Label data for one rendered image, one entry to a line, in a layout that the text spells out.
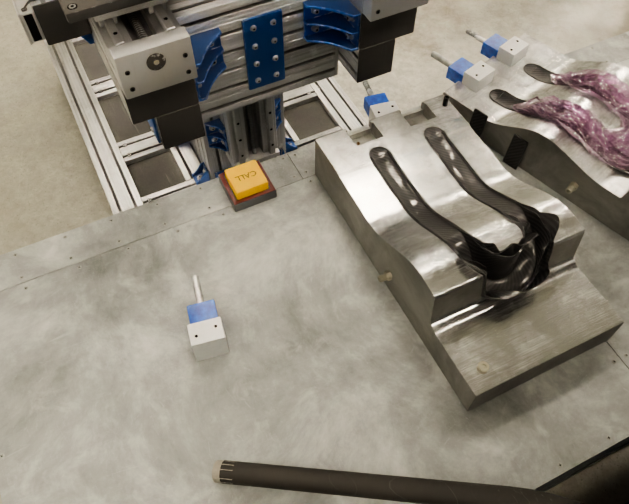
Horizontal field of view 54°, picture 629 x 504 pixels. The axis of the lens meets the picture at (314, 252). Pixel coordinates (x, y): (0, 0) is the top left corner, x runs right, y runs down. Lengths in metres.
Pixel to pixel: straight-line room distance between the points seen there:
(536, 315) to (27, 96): 2.19
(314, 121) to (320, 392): 1.30
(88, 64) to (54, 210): 0.54
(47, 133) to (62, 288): 1.51
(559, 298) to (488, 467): 0.27
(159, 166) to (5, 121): 0.82
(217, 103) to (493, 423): 0.88
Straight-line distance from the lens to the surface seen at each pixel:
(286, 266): 1.03
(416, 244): 0.92
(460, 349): 0.92
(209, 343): 0.92
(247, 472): 0.86
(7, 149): 2.55
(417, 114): 1.18
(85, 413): 0.98
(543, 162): 1.18
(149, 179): 1.99
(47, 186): 2.36
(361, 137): 1.13
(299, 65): 1.46
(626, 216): 1.16
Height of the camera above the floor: 1.67
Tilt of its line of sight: 56 degrees down
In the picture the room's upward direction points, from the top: straight up
